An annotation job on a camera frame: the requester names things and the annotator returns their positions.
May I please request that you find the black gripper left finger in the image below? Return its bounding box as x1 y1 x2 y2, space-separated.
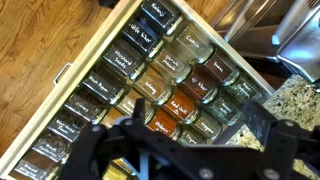
59 98 158 180

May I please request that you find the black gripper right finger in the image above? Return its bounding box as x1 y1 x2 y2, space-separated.
241 99 320 180

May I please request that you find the wooden spice drawer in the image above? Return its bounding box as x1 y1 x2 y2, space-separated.
0 0 276 180

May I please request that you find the yellow powder spice jar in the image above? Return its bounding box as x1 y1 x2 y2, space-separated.
101 158 138 180

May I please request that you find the glass spice jar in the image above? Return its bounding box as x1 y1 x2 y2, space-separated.
146 108 183 141
8 149 61 180
99 106 125 129
178 68 219 105
114 88 158 124
138 0 184 36
204 96 243 127
226 78 264 104

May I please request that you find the star anise spice jar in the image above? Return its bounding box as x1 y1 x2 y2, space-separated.
46 109 89 143

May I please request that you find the cloves spice jar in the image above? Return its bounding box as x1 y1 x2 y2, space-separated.
63 88 109 124

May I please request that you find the black cardamom spice jar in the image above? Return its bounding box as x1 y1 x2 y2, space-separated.
31 131 73 164

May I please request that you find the black pepper spice jar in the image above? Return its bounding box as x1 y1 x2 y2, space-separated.
81 64 129 106

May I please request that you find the oregano spice jar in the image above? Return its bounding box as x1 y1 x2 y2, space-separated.
191 111 223 140

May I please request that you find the nutmeg spice jar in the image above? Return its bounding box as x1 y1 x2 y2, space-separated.
133 66 174 106

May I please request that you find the mustard seeds spice jar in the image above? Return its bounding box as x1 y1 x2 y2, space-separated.
101 38 148 81

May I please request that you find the red chili spice jar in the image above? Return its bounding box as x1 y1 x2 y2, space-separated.
161 88 200 125

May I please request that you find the thyme spice jar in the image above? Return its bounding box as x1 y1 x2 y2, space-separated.
176 124 208 146

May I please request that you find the stainless steel gas stove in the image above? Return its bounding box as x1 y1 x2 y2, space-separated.
210 0 320 84

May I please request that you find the sumac spice jar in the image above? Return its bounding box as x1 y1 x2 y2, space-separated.
203 53 240 87

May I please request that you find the garam masala spice jar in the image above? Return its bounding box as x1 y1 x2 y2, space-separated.
149 48 193 84

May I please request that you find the white pepper spice jar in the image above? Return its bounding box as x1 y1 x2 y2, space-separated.
121 18 166 61

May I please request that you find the cumin spice jar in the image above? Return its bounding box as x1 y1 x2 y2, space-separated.
174 23 214 64

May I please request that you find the silver spice drawer handle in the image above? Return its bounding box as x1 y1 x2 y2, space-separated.
53 61 74 85

